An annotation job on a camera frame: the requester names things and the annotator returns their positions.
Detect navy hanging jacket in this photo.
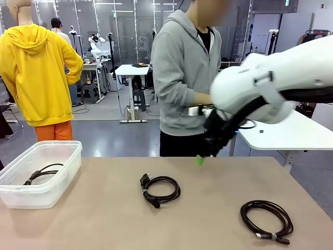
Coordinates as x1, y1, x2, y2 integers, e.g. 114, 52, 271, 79
302, 33, 324, 44

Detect white side table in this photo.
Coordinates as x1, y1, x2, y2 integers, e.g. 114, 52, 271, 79
228, 108, 333, 173

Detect person's right hand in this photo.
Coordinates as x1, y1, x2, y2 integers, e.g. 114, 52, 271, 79
194, 92, 213, 105

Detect grey step stool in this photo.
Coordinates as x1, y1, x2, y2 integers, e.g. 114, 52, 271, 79
80, 83, 98, 104

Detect black cable with grey tie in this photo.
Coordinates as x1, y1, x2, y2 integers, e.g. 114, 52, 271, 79
240, 199, 294, 245

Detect wooden shoe rack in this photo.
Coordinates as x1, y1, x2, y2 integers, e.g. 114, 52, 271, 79
220, 56, 246, 70

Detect background workbench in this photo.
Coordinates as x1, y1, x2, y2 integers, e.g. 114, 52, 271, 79
69, 60, 110, 103

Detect black power cable with plug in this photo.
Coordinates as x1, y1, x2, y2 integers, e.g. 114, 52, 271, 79
139, 172, 182, 209

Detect thick black cable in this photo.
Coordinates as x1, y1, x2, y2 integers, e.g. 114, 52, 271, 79
23, 163, 65, 186

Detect person's right forearm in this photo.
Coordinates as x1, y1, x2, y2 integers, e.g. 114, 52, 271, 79
165, 85, 197, 108

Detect black tripod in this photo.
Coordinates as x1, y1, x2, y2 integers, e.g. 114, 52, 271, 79
107, 32, 117, 79

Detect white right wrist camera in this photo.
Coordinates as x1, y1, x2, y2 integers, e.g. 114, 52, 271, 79
188, 105, 207, 117

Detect black clothes rack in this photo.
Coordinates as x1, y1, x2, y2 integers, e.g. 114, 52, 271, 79
304, 29, 333, 38

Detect background person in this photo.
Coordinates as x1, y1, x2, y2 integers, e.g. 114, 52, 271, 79
50, 17, 79, 108

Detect beige mannequin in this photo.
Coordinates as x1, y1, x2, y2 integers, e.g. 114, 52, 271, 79
6, 0, 34, 27

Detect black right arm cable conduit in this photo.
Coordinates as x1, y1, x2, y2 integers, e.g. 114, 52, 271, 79
228, 87, 333, 131

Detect black stool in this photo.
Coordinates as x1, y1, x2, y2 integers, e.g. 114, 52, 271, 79
132, 89, 148, 112

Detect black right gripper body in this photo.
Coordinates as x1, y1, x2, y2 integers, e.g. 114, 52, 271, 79
202, 110, 236, 158

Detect person in grey hoodie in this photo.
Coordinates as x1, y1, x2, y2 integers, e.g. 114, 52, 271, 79
150, 0, 222, 157

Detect yellow hoodie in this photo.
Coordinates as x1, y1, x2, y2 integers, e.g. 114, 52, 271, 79
0, 23, 84, 128

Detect camera on black stand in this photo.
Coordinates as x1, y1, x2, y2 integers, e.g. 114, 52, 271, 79
68, 25, 84, 57

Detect clear plastic storage container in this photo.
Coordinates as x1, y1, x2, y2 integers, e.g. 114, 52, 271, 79
0, 140, 83, 209

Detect white background desk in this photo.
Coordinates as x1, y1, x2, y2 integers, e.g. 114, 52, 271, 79
114, 64, 155, 124

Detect black pole with white top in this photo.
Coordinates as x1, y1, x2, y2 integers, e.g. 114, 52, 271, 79
267, 29, 279, 56

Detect thin black right camera cable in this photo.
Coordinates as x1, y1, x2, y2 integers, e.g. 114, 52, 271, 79
238, 119, 257, 130

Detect orange pants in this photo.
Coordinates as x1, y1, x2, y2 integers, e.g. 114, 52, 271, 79
34, 121, 74, 143

